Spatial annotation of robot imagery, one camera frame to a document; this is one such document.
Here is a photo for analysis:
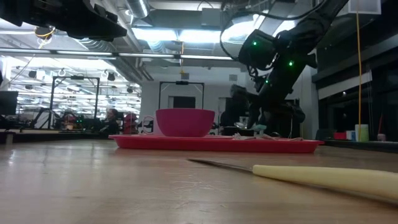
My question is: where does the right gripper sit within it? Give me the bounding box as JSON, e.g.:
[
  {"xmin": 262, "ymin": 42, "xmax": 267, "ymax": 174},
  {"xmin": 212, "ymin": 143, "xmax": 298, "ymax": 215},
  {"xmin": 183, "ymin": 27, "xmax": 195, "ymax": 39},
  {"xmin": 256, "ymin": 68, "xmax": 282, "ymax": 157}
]
[{"xmin": 230, "ymin": 57, "xmax": 318, "ymax": 131}]

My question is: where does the spoon with teal handle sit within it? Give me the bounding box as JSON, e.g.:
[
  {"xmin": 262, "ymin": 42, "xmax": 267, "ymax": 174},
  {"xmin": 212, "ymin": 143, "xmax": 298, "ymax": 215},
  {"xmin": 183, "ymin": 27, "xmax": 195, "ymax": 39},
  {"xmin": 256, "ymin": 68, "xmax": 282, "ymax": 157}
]
[{"xmin": 233, "ymin": 120, "xmax": 268, "ymax": 132}]

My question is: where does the beige cloth napkin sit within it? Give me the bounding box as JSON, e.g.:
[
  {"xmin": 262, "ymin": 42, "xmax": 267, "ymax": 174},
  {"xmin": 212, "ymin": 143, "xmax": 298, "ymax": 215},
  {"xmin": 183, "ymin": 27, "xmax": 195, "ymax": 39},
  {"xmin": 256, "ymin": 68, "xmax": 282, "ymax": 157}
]
[{"xmin": 231, "ymin": 133, "xmax": 304, "ymax": 141}]

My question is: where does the red plastic tray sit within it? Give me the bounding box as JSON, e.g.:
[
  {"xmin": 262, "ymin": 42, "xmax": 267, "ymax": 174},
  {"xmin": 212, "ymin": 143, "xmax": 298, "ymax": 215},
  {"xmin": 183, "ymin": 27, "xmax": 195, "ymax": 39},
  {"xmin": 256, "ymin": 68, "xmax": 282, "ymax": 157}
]
[{"xmin": 108, "ymin": 134, "xmax": 325, "ymax": 154}]

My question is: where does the magenta plastic bowl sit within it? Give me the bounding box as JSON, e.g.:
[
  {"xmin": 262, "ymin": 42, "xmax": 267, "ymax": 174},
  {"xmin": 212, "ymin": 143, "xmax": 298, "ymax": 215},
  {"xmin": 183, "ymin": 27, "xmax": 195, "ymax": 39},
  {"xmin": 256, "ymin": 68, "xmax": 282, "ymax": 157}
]
[{"xmin": 155, "ymin": 108, "xmax": 216, "ymax": 138}]

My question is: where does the knife with cream handle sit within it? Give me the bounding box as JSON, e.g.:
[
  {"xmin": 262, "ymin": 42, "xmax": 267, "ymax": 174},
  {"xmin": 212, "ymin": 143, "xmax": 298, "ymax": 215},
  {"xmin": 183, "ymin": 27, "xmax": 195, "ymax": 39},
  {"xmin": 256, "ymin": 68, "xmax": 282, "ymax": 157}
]
[{"xmin": 188, "ymin": 157, "xmax": 398, "ymax": 202}]

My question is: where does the lilac plastic mug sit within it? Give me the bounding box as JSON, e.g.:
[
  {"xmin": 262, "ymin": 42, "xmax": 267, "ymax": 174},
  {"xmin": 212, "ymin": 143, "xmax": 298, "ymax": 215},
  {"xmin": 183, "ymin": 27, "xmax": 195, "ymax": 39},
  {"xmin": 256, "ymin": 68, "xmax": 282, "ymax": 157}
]
[{"xmin": 142, "ymin": 114, "xmax": 165, "ymax": 136}]

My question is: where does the green and white cup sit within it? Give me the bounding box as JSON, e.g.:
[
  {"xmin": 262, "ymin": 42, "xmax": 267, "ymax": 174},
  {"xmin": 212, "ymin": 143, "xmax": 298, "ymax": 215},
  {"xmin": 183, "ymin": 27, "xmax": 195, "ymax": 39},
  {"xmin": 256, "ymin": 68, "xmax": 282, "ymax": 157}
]
[{"xmin": 354, "ymin": 124, "xmax": 370, "ymax": 142}]

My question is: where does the grey ceiling box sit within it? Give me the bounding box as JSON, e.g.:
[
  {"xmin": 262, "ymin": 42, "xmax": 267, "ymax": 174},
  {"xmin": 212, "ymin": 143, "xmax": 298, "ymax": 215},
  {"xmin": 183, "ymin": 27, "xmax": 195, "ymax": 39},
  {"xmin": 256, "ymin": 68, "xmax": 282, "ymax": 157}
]
[{"xmin": 201, "ymin": 7, "xmax": 222, "ymax": 27}]

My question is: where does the red bulky object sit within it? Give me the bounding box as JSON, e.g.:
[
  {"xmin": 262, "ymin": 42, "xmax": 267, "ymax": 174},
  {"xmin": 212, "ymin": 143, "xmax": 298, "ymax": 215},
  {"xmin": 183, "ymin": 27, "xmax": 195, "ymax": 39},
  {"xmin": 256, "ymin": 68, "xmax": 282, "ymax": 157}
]
[{"xmin": 123, "ymin": 112, "xmax": 139, "ymax": 135}]

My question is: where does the person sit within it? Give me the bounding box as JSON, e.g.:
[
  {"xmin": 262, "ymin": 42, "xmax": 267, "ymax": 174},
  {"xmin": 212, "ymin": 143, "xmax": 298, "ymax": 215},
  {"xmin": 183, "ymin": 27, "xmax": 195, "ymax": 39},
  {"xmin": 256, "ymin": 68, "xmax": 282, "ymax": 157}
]
[{"xmin": 104, "ymin": 108, "xmax": 119, "ymax": 134}]

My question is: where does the white ceiling box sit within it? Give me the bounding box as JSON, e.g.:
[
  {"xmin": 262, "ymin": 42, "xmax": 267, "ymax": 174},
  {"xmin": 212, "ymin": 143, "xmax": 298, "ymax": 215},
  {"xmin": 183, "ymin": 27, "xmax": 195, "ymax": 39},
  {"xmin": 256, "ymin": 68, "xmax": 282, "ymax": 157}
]
[{"xmin": 347, "ymin": 0, "xmax": 382, "ymax": 15}]

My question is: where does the long ceiling light bar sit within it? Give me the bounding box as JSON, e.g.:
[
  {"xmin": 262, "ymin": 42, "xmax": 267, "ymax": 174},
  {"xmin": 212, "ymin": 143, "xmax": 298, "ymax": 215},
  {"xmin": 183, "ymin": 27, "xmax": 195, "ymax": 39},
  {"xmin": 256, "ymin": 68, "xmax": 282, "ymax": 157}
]
[{"xmin": 0, "ymin": 47, "xmax": 234, "ymax": 62}]

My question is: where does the black monitor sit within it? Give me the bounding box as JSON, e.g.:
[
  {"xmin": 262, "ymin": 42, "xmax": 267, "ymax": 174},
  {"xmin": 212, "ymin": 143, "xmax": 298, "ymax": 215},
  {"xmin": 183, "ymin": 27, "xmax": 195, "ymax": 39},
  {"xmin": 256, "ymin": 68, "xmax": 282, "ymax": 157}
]
[{"xmin": 0, "ymin": 90, "xmax": 19, "ymax": 116}]

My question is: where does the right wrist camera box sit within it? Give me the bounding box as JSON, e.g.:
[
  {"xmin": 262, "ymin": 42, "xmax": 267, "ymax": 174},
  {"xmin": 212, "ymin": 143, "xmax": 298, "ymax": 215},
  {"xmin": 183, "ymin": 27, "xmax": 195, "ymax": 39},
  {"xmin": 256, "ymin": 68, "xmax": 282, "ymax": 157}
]
[{"xmin": 238, "ymin": 29, "xmax": 278, "ymax": 71}]

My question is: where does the black background rig frame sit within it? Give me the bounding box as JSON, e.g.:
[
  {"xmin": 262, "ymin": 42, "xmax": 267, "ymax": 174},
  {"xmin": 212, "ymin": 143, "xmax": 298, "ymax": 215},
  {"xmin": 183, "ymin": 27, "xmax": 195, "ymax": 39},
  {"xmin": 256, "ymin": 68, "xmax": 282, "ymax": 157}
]
[
  {"xmin": 48, "ymin": 75, "xmax": 101, "ymax": 130},
  {"xmin": 158, "ymin": 80, "xmax": 205, "ymax": 110}
]

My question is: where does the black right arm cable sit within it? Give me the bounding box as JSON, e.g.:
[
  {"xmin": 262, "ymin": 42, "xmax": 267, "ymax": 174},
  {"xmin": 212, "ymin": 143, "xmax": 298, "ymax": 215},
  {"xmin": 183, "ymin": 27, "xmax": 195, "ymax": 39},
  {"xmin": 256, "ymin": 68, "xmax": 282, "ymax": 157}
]
[{"xmin": 219, "ymin": 11, "xmax": 327, "ymax": 62}]

